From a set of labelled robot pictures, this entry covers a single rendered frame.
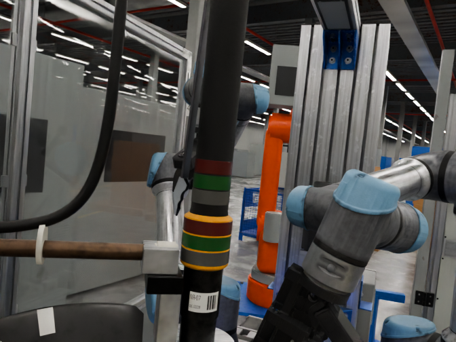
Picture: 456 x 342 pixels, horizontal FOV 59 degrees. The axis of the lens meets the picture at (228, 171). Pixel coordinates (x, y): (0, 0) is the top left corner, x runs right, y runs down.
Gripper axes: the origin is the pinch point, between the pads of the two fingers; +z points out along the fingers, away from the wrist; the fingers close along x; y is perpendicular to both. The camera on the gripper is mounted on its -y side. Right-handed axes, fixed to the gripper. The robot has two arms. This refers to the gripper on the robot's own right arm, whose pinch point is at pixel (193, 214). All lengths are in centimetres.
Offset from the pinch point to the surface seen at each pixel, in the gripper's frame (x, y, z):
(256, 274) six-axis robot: 72, 328, 114
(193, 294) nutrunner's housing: -25, -52, -3
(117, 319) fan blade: -10.6, -41.8, 6.4
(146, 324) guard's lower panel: 46, 62, 61
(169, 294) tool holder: -24, -54, -3
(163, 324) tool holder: -23, -54, -1
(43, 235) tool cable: -15, -59, -8
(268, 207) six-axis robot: 72, 350, 44
